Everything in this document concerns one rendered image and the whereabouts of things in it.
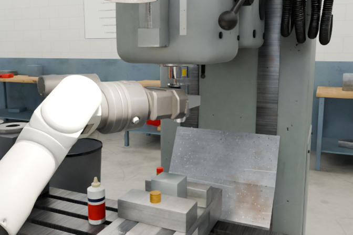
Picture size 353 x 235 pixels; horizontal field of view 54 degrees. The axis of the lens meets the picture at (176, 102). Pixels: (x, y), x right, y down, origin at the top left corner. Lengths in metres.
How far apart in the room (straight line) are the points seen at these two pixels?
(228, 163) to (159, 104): 0.48
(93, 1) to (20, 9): 1.63
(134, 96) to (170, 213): 0.23
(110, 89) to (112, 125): 0.06
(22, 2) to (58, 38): 1.02
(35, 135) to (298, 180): 0.78
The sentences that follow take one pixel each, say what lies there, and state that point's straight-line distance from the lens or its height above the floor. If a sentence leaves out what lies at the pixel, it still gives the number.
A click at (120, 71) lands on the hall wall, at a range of 5.73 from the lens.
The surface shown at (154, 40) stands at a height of 1.35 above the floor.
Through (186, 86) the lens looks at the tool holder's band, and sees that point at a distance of 0.67.
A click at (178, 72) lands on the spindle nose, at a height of 1.29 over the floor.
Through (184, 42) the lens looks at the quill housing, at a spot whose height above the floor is 1.35.
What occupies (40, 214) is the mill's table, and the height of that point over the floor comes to 0.93.
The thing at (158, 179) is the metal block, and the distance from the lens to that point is 0.73.
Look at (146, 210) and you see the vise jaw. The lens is 0.69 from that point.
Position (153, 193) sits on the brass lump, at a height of 1.06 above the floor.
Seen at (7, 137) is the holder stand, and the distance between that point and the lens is 0.97.
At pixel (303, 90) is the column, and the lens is 1.01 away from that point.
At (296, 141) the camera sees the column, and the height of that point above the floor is 1.08.
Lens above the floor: 1.33
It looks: 9 degrees down
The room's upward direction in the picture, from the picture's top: straight up
